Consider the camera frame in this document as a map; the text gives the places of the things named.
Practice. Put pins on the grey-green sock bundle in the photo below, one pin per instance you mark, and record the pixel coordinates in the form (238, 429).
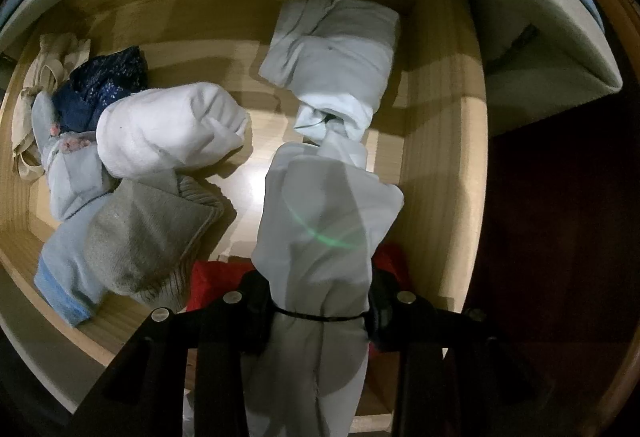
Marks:
(140, 237)

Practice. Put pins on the floral pale blue underwear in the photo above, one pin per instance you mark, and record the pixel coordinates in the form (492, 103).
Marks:
(70, 177)

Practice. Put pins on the beige underwear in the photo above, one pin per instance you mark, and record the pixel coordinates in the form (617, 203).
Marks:
(40, 67)

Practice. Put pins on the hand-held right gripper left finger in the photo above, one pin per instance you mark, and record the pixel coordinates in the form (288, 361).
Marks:
(256, 312)

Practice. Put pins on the red underwear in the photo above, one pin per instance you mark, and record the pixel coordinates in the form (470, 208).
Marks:
(210, 282)

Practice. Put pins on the navy lace underwear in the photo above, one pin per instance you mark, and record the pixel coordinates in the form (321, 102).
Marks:
(100, 87)

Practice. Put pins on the light wooden drawer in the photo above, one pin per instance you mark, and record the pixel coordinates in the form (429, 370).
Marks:
(255, 177)

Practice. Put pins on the long white underwear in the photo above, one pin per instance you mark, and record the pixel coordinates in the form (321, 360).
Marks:
(320, 227)

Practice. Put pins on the light blue sock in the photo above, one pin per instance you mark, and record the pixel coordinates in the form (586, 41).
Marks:
(60, 267)

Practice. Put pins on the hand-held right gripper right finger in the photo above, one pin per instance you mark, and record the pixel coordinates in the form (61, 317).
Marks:
(381, 312)

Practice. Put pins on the white rolled sock bundle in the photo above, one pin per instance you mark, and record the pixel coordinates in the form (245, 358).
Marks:
(165, 127)

